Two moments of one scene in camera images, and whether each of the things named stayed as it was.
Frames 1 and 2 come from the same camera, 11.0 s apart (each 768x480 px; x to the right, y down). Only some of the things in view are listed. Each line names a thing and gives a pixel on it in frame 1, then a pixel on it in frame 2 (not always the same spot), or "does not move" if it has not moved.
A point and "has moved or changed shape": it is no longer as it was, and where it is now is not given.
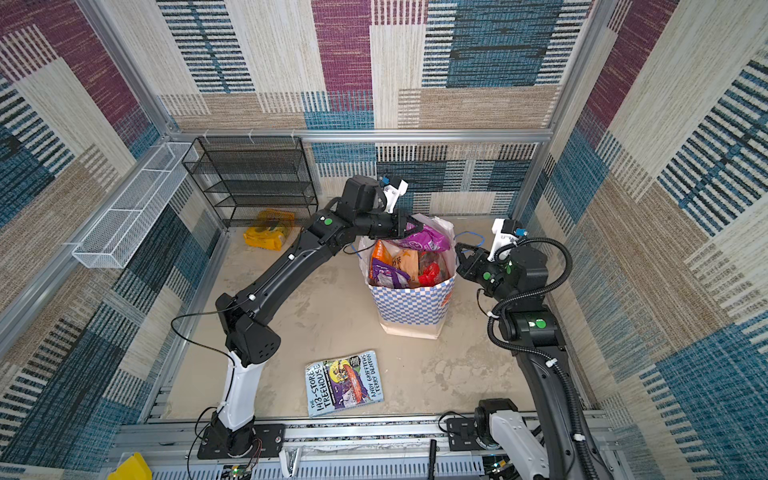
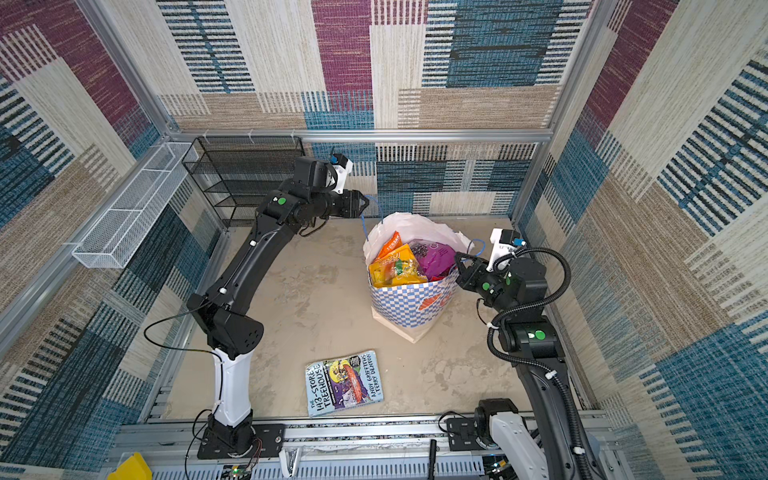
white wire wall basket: x=115 y=238 does not move
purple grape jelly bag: x=428 y=239 → x=432 y=258
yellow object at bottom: x=133 y=468 does not move
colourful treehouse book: x=342 y=383 does not move
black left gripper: x=398 y=219 → x=351 y=204
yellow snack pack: x=271 y=226 has moved or changed shape
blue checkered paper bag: x=415 y=311 has moved or changed shape
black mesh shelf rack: x=246 y=176 does not move
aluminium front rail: x=390 y=449 does not move
